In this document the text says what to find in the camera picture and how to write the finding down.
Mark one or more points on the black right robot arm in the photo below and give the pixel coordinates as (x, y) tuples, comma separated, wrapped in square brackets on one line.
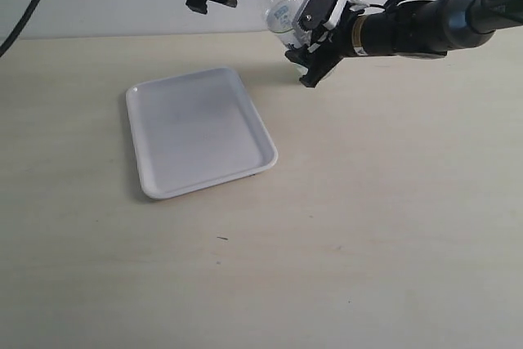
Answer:
[(419, 29)]

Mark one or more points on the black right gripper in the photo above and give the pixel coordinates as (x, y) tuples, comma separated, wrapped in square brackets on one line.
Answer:
[(319, 59)]

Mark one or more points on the white plastic tray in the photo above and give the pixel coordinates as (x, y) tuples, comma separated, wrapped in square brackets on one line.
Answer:
[(194, 131)]

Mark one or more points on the clear plastic drink bottle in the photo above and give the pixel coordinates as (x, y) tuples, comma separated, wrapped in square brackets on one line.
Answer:
[(277, 17)]

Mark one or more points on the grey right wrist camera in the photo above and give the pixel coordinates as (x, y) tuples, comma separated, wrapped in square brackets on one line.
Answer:
[(315, 17)]

